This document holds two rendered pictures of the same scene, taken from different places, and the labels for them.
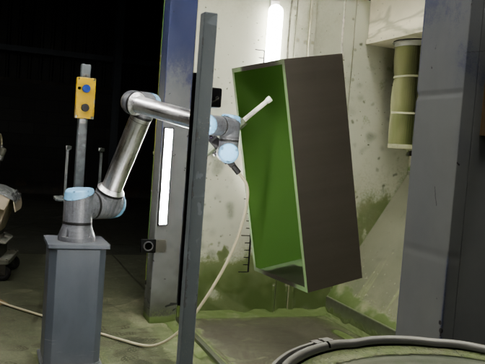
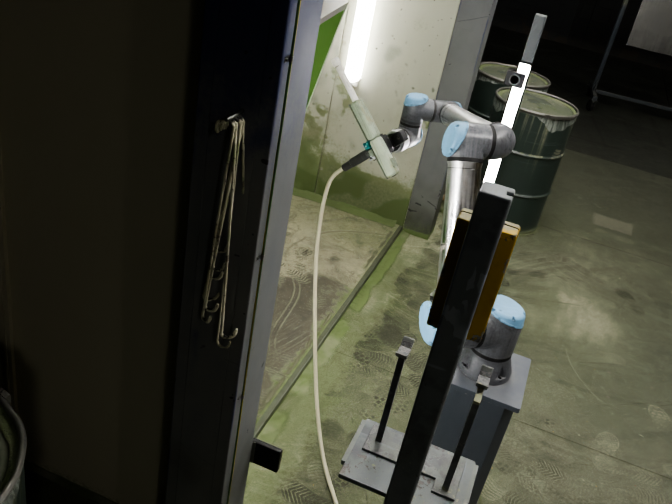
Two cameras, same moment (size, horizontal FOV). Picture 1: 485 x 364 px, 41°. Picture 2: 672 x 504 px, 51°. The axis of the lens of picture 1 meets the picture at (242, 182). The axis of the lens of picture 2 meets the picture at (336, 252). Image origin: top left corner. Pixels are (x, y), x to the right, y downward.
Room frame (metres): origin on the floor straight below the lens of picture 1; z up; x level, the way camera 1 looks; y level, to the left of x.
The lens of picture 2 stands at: (5.36, 1.54, 2.12)
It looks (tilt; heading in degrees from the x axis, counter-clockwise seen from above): 29 degrees down; 216
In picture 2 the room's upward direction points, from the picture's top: 12 degrees clockwise
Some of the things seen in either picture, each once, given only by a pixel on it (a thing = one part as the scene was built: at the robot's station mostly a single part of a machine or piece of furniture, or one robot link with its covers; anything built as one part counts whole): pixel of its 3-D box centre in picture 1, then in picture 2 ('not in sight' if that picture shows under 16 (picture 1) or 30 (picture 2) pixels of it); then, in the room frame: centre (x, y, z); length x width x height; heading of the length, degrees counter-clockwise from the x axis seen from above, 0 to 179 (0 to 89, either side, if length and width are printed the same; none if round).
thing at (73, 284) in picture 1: (72, 300); (460, 433); (3.38, 0.84, 0.32); 0.31 x 0.31 x 0.64; 21
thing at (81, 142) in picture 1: (78, 191); (398, 499); (4.25, 1.06, 0.82); 0.06 x 0.06 x 1.64; 21
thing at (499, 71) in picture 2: not in sight; (512, 76); (0.37, -0.79, 0.86); 0.54 x 0.54 x 0.01
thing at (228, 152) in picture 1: (227, 152); (407, 136); (3.02, 0.08, 1.16); 0.12 x 0.09 x 0.10; 7
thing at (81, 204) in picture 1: (79, 204); (496, 324); (3.39, 0.83, 0.83); 0.17 x 0.15 x 0.18; 142
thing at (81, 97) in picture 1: (84, 98); (471, 277); (4.19, 1.04, 1.42); 0.12 x 0.06 x 0.26; 111
